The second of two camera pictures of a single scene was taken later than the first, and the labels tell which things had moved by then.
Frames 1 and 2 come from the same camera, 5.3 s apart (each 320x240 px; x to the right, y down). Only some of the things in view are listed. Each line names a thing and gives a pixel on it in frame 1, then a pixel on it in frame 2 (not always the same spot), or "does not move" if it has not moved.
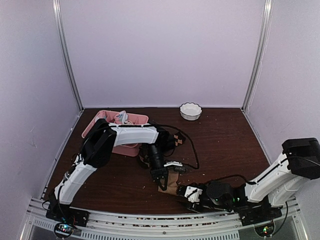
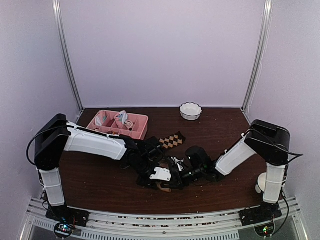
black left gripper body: [154, 152] to [140, 181]
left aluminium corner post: [57, 5] does not move
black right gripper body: [223, 207] to [198, 175]
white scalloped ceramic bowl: [190, 111] does not move
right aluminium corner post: [263, 38] does not move
